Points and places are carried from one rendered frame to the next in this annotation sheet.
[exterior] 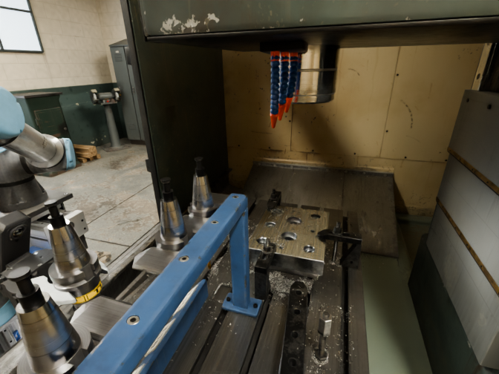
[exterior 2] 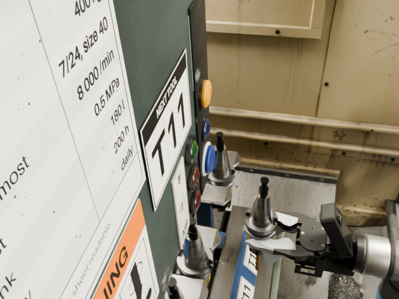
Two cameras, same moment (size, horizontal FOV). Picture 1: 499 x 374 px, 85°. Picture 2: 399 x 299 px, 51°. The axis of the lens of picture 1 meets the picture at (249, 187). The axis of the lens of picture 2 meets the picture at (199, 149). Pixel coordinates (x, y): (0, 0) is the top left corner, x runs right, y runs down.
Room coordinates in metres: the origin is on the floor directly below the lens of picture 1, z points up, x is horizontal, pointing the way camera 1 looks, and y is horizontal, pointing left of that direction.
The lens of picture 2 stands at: (0.82, 0.13, 1.85)
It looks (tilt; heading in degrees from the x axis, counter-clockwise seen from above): 41 degrees down; 178
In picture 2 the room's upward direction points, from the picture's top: 4 degrees counter-clockwise
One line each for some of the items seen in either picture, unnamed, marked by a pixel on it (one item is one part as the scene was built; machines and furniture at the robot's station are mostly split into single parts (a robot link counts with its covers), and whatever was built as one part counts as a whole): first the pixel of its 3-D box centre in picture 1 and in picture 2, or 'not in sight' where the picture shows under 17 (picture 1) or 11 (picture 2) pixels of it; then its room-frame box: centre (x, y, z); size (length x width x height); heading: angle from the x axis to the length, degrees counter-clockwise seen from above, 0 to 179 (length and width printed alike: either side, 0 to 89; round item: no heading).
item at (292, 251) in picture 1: (291, 234); not in sight; (0.77, -0.14, 0.97); 0.29 x 0.23 x 0.05; 162
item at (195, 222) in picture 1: (190, 223); (187, 290); (0.45, 0.11, 1.21); 0.07 x 0.05 x 0.01; 72
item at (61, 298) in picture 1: (53, 303); (274, 225); (0.30, 0.29, 1.17); 0.09 x 0.03 x 0.06; 58
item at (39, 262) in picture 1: (27, 277); (326, 250); (0.36, 0.38, 1.16); 0.12 x 0.08 x 0.09; 72
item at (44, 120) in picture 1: (44, 133); not in sight; (4.16, 3.13, 0.59); 0.57 x 0.52 x 1.17; 162
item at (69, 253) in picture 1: (66, 244); (262, 206); (0.32, 0.26, 1.26); 0.04 x 0.04 x 0.07
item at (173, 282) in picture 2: (199, 166); (172, 288); (0.50, 0.10, 1.31); 0.02 x 0.02 x 0.03
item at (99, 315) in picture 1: (101, 316); (215, 194); (0.24, 0.18, 1.21); 0.07 x 0.05 x 0.01; 72
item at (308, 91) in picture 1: (303, 74); not in sight; (0.72, -0.14, 1.46); 0.16 x 0.16 x 0.12
